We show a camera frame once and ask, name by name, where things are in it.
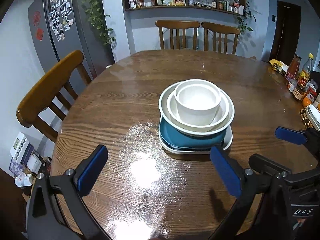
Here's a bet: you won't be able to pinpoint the wooden chair back left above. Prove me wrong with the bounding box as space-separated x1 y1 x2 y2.
155 20 200 50

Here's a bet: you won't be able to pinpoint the medium white bowl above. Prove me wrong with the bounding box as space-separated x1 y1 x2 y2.
167 79 230 132

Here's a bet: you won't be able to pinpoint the large white bowl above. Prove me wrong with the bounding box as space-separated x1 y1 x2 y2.
159 81 235 137

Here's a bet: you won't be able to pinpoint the hanging green plant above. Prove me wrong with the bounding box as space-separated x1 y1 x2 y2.
81 0 116 46

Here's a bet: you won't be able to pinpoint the white plate on trivet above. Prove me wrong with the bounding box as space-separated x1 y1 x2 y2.
306 105 319 131

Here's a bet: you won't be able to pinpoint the brown lidded jar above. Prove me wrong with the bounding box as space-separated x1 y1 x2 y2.
292 85 306 101

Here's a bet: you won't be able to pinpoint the white square dish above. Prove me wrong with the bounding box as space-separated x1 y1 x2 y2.
158 125 233 155

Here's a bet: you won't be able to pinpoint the orange fruit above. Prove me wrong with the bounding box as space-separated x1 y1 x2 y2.
302 97 312 108

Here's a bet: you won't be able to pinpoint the white ramekin cup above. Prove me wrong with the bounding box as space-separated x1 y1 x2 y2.
174 79 222 126

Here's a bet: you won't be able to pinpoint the yellow snack packet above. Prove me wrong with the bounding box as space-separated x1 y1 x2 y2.
269 59 289 76

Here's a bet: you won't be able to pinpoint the blue square plate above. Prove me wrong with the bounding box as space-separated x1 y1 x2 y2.
159 118 227 151

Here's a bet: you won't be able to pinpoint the wooden chair back right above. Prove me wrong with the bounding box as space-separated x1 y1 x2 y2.
201 22 240 55

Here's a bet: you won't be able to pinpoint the green plant right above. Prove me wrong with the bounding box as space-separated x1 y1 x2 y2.
236 0 257 44

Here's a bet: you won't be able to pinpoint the grey refrigerator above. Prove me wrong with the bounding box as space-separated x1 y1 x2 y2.
28 0 114 78

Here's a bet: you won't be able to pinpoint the dark door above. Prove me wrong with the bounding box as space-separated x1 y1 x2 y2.
269 1 301 66

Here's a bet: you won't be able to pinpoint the boxes on floor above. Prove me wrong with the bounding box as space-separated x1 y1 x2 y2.
9 132 51 187

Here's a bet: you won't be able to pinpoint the wooden chair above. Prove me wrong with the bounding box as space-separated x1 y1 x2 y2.
16 50 92 142
155 20 200 50
201 22 240 55

